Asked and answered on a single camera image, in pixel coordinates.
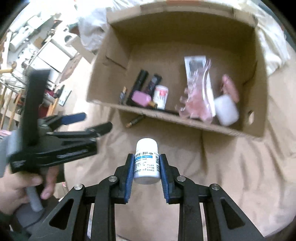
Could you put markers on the black gold lipstick tube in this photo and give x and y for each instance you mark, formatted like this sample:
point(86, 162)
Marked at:
point(134, 121)

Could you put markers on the white bottle blue label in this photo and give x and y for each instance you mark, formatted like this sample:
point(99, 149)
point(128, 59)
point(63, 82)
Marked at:
point(146, 162)

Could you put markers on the pink foot-shaped pouch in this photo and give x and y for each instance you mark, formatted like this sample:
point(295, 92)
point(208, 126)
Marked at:
point(228, 87)

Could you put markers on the brown door mat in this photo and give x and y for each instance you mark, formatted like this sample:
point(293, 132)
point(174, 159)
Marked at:
point(70, 67)

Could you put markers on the black gold AA battery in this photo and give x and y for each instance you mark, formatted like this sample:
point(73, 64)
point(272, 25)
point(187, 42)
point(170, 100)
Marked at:
point(122, 95)

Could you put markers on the black rectangular vape device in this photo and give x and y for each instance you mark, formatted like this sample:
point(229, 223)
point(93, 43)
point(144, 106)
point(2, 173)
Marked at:
point(150, 88)

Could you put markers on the white earbuds case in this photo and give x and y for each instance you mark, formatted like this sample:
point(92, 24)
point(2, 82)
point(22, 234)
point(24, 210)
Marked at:
point(226, 110)

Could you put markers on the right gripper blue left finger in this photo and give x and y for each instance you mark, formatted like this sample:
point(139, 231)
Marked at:
point(128, 177)

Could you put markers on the white bathroom scale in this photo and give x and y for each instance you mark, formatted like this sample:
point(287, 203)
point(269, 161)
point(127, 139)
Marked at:
point(64, 96)

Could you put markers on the black flashlight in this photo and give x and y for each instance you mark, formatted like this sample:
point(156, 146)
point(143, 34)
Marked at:
point(139, 82)

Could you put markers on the clear pink plastic package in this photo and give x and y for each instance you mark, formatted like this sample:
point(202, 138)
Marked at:
point(196, 101)

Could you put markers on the wooden chair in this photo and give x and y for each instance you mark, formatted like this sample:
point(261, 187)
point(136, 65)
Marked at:
point(12, 90)

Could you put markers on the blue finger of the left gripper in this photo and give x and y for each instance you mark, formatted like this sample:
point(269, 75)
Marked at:
point(73, 118)
point(100, 130)

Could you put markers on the white air conditioner remote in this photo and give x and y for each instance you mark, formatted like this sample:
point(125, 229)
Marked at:
point(201, 78)

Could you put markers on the white bottle red label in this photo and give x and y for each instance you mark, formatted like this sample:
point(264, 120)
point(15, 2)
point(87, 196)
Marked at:
point(160, 96)

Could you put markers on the beige bed sheet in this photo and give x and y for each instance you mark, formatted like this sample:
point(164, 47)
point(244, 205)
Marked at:
point(258, 175)

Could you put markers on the person's left hand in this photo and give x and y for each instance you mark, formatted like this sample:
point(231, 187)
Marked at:
point(13, 187)

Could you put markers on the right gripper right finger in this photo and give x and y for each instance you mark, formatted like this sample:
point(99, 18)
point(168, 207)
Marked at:
point(165, 177)

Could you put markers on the brown cardboard box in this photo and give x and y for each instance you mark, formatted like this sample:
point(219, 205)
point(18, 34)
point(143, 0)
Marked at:
point(157, 37)

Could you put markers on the cream patterned blanket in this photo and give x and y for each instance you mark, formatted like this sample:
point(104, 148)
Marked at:
point(271, 36)

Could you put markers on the white washing machine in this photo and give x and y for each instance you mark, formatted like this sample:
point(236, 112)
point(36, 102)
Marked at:
point(57, 52)

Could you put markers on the pink perfume bottle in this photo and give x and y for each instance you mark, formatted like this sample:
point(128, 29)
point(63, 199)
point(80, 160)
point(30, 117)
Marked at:
point(143, 99)

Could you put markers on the light blue white duvet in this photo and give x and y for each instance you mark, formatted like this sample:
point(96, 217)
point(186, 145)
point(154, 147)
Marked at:
point(92, 23)

